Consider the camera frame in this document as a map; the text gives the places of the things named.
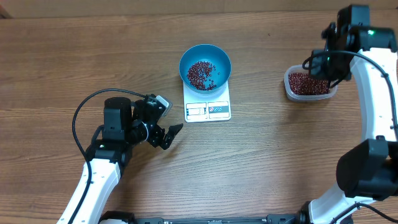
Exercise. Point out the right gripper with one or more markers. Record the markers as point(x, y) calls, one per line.
point(317, 72)

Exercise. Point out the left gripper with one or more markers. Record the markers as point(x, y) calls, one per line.
point(156, 140)

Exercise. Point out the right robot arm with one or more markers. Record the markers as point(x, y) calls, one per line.
point(354, 49)

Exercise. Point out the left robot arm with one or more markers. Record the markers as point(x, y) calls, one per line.
point(126, 124)

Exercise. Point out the white digital kitchen scale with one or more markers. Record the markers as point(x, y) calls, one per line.
point(208, 107)

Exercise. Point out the red beans in bowl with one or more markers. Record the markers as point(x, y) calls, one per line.
point(200, 75)

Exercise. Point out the blue bowl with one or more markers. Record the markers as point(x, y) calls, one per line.
point(208, 53)

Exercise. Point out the red beans in container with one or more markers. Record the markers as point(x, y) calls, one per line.
point(302, 84)

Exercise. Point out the clear plastic container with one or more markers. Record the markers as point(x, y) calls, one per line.
point(303, 98)

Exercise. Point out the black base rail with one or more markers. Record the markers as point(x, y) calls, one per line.
point(214, 220)

